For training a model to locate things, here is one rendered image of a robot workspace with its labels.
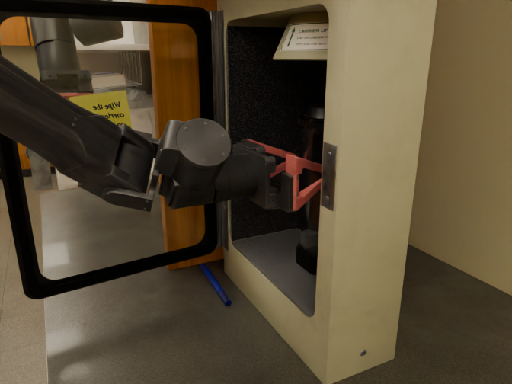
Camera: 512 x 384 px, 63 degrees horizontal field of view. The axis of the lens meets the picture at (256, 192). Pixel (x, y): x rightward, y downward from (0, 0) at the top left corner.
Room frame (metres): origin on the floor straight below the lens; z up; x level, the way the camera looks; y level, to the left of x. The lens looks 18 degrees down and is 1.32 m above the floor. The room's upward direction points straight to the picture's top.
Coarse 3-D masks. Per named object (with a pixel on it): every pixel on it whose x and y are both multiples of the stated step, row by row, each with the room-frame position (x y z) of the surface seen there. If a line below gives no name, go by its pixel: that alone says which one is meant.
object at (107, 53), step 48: (48, 48) 0.56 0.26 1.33; (96, 48) 0.59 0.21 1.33; (144, 48) 0.62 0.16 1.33; (192, 48) 0.66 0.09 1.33; (96, 96) 0.59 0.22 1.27; (144, 96) 0.62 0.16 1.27; (192, 96) 0.66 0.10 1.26; (48, 192) 0.54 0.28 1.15; (48, 240) 0.54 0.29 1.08; (96, 240) 0.57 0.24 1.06; (144, 240) 0.61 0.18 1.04; (192, 240) 0.66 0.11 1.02
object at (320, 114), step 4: (312, 104) 0.60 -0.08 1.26; (316, 104) 0.60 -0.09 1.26; (320, 104) 0.60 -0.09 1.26; (324, 104) 0.60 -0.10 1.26; (312, 108) 0.58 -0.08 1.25; (316, 108) 0.57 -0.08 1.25; (320, 108) 0.57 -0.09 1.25; (324, 108) 0.56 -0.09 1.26; (308, 112) 0.58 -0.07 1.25; (312, 112) 0.57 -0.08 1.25; (316, 112) 0.57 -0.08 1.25; (320, 112) 0.56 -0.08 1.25; (324, 112) 0.56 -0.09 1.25; (308, 116) 0.57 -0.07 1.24; (312, 116) 0.57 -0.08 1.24; (316, 116) 0.56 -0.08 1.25; (320, 116) 0.56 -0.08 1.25; (324, 116) 0.55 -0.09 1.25
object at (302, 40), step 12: (312, 12) 0.53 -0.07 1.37; (324, 12) 0.53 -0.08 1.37; (288, 24) 0.57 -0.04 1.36; (300, 24) 0.54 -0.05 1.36; (312, 24) 0.53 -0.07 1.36; (324, 24) 0.52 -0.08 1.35; (288, 36) 0.55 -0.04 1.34; (300, 36) 0.53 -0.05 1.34; (312, 36) 0.52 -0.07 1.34; (324, 36) 0.51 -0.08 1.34; (288, 48) 0.54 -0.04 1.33; (300, 48) 0.52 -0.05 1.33; (312, 48) 0.51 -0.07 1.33; (324, 48) 0.51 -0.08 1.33
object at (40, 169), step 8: (32, 152) 0.52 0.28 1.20; (32, 160) 0.52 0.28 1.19; (40, 160) 0.52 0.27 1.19; (32, 168) 0.52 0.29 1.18; (40, 168) 0.53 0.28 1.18; (48, 168) 0.53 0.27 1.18; (32, 176) 0.52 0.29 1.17; (40, 176) 0.53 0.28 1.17; (48, 176) 0.53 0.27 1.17; (40, 184) 0.53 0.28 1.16; (48, 184) 0.53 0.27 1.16
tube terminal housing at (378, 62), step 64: (256, 0) 0.58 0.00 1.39; (320, 0) 0.45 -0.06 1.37; (384, 0) 0.43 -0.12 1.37; (384, 64) 0.43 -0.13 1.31; (384, 128) 0.44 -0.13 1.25; (384, 192) 0.44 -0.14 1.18; (320, 256) 0.43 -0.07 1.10; (384, 256) 0.45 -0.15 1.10; (320, 320) 0.43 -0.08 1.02; (384, 320) 0.45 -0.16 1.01
